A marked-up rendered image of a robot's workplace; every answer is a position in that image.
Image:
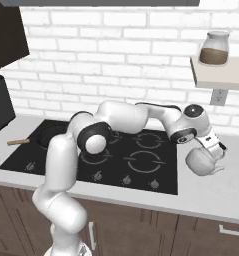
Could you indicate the brown cupboard door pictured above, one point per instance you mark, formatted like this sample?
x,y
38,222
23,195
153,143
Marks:
x,y
14,223
131,230

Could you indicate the brown drawer front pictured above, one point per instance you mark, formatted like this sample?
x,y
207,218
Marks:
x,y
217,241

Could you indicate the black countertop appliance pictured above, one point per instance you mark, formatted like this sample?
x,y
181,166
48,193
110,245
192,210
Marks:
x,y
0,103

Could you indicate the glass jar brown contents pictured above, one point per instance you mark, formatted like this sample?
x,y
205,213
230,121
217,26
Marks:
x,y
214,50

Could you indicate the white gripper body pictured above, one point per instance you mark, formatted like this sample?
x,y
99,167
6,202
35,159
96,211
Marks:
x,y
215,146

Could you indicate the pale wall shelf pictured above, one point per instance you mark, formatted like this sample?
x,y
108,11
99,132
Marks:
x,y
221,75

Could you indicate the black hob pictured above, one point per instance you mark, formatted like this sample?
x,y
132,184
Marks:
x,y
137,160

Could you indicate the grey wall socket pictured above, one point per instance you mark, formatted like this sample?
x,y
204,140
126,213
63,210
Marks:
x,y
219,96

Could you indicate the grey hob knob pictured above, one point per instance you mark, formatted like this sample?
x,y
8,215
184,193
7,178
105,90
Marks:
x,y
126,180
97,175
154,183

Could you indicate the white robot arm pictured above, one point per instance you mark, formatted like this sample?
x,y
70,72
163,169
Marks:
x,y
61,173

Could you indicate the grey range hood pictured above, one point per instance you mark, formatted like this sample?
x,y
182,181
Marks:
x,y
101,2

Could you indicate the dark wall cupboard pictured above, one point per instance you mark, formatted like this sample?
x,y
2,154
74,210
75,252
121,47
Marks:
x,y
6,30

